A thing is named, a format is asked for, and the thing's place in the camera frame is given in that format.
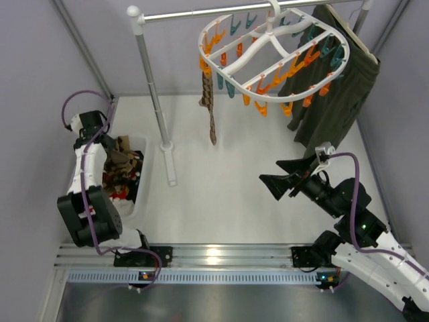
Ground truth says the olive green hanging garment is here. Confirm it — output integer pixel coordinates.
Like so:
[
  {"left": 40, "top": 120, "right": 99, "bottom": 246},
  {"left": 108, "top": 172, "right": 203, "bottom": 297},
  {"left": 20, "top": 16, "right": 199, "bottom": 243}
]
[{"left": 278, "top": 5, "right": 381, "bottom": 158}]

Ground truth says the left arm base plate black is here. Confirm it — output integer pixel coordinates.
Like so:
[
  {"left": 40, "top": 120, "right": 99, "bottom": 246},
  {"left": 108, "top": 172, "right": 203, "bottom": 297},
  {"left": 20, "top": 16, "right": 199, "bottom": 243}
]
[{"left": 113, "top": 246, "right": 173, "bottom": 268}]

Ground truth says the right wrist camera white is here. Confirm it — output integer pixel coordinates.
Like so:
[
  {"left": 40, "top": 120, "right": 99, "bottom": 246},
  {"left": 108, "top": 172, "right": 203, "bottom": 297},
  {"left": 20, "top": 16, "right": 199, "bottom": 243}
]
[{"left": 310, "top": 142, "right": 336, "bottom": 175}]

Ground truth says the brown tan argyle sock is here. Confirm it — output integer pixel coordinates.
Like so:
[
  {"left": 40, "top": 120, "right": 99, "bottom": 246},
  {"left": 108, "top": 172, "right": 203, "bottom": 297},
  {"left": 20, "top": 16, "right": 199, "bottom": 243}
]
[{"left": 103, "top": 135, "right": 143, "bottom": 192}]

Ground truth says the aluminium mounting rail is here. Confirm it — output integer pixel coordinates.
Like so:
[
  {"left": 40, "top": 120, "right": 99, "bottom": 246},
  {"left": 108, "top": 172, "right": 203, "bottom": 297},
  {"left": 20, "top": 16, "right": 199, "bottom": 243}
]
[{"left": 54, "top": 244, "right": 302, "bottom": 269}]

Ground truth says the white clothes hanger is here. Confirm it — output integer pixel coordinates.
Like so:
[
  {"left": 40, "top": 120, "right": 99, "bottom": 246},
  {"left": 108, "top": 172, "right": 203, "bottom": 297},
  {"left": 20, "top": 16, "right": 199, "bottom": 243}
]
[{"left": 325, "top": 1, "right": 380, "bottom": 67}]

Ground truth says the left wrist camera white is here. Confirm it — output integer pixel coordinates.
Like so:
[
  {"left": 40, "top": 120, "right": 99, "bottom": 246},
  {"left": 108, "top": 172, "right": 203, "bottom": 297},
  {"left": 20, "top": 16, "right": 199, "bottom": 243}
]
[{"left": 67, "top": 114, "right": 83, "bottom": 134}]

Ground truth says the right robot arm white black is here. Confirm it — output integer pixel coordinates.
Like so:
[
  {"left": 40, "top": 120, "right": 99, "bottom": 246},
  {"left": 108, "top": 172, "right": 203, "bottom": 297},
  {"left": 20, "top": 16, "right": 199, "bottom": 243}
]
[{"left": 259, "top": 152, "right": 428, "bottom": 321}]

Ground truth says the slotted cable duct grey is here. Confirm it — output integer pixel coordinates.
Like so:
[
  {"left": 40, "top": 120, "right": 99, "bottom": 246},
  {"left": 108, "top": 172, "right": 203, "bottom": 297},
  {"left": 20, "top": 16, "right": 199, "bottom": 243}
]
[{"left": 67, "top": 270, "right": 326, "bottom": 285}]

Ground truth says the white laundry basket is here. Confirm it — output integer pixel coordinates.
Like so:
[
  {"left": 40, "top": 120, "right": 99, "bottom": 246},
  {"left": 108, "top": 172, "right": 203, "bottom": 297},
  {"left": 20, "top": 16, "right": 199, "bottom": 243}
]
[{"left": 103, "top": 134, "right": 154, "bottom": 220}]

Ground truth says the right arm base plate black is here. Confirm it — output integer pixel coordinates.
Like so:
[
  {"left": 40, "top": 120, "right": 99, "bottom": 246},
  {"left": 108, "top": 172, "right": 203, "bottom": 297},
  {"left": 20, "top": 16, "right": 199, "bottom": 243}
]
[{"left": 292, "top": 246, "right": 337, "bottom": 268}]

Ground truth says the pile of socks in basket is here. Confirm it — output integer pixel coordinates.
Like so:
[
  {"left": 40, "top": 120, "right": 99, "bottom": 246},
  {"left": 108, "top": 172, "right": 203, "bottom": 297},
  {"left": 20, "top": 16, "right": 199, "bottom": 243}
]
[{"left": 102, "top": 135, "right": 145, "bottom": 205}]

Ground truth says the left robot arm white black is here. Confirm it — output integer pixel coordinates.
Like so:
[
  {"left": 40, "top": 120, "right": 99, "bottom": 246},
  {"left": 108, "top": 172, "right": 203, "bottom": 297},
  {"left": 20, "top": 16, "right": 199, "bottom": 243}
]
[{"left": 56, "top": 110, "right": 149, "bottom": 256}]

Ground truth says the tan striped sock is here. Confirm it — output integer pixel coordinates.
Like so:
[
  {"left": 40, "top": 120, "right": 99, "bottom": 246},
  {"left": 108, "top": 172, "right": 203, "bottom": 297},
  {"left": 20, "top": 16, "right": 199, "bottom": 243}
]
[{"left": 105, "top": 150, "right": 133, "bottom": 174}]

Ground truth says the white oval clip hanger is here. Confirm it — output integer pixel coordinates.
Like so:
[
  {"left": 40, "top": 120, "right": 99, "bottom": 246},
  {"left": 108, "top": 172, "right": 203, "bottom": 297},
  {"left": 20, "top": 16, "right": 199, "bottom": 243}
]
[{"left": 198, "top": 8, "right": 349, "bottom": 116}]

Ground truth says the clothes rack metal frame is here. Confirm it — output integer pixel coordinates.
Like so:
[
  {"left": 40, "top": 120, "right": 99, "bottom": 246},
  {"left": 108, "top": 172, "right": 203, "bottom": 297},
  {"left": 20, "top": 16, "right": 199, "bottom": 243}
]
[{"left": 126, "top": 0, "right": 375, "bottom": 187}]

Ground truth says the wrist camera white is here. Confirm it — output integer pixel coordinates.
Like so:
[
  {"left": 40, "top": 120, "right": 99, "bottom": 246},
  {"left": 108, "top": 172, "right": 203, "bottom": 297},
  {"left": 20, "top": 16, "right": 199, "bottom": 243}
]
[
  {"left": 67, "top": 114, "right": 83, "bottom": 134},
  {"left": 310, "top": 142, "right": 336, "bottom": 175}
]

